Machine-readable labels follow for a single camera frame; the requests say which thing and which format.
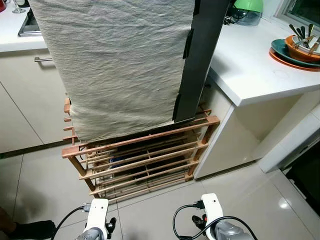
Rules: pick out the metal sink tray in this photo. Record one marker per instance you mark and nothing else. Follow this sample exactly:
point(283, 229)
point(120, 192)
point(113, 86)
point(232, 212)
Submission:
point(29, 27)

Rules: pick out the black shoe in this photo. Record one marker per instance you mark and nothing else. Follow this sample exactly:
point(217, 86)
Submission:
point(32, 230)

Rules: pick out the orange plate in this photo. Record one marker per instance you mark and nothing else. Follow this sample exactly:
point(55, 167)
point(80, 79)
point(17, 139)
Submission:
point(280, 62)

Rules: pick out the wooden slatted rack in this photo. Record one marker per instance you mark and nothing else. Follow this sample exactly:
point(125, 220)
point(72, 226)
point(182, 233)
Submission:
point(145, 135)

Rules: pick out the clear wine glass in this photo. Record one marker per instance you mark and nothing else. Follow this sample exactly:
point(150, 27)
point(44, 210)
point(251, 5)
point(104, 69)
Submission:
point(19, 7)

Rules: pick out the dark built-in appliance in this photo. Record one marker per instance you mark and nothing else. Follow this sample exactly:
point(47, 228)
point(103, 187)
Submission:
point(305, 175)

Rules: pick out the teal plate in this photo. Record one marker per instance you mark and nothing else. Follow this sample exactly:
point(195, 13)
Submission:
point(280, 51)

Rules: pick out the white counter cabinet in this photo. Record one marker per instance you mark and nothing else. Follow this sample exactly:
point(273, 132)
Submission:
point(250, 70)

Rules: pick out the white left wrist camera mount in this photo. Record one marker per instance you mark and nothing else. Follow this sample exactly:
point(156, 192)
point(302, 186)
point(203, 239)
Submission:
point(97, 212)

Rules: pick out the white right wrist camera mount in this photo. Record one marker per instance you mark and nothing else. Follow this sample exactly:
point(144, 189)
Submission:
point(212, 207)

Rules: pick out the dark cutlery bunch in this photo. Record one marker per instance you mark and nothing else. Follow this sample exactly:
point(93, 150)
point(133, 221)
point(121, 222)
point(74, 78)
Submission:
point(302, 35)

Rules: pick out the cream kitchen cabinet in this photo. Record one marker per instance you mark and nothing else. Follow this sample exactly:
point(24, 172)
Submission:
point(25, 100)

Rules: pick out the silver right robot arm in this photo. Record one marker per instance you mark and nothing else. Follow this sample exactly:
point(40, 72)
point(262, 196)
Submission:
point(230, 232)

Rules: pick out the dark window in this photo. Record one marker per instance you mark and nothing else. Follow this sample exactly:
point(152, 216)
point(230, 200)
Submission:
point(305, 10)

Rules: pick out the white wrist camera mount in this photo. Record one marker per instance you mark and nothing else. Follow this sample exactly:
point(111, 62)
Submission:
point(97, 212)
point(212, 207)

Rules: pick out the orange bowl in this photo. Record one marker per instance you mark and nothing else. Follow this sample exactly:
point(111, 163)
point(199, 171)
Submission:
point(300, 52)

